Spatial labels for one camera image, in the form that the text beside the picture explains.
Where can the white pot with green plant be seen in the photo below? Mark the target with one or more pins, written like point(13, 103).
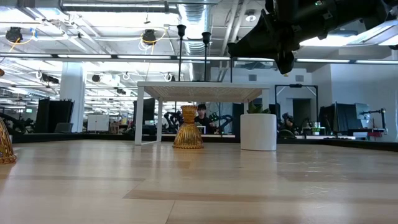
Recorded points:
point(258, 133)

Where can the medium black candlestick holder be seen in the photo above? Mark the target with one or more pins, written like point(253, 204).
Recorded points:
point(206, 36)

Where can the black background robot arm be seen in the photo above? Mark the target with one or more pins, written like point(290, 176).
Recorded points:
point(170, 119)
point(381, 115)

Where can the black background rig frame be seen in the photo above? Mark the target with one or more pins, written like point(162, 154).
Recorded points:
point(295, 86)

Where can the person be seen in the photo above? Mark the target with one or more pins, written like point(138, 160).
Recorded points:
point(203, 119)

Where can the round ceiling smoke detector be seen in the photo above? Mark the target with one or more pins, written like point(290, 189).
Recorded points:
point(250, 17)

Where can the red background item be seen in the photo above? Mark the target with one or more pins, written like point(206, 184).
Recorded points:
point(374, 134)

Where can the white building column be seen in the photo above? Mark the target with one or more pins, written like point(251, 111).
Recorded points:
point(72, 96)

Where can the black round ceiling speaker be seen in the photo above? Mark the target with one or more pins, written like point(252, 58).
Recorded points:
point(95, 77)

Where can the tall black candlestick holder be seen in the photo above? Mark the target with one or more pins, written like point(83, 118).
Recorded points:
point(181, 29)

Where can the long linear ceiling light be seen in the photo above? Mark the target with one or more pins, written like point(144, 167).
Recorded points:
point(124, 57)

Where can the white cabinet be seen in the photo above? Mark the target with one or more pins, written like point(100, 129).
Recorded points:
point(98, 123)

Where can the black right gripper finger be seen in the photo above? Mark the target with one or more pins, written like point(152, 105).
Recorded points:
point(258, 43)
point(285, 62)

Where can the black screen panel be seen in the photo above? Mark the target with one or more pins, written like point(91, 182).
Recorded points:
point(342, 116)

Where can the amber ribbed glass candle holder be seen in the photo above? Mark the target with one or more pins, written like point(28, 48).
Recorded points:
point(188, 137)
point(6, 146)

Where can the black monitor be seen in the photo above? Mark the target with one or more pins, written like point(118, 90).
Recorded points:
point(150, 109)

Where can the silver ventilation duct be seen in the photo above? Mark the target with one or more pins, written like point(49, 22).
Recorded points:
point(196, 18)

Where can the white perforated metal shelf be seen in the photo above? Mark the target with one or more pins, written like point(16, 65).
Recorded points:
point(202, 84)

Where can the black partition screen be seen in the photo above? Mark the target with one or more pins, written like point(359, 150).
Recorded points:
point(53, 115)

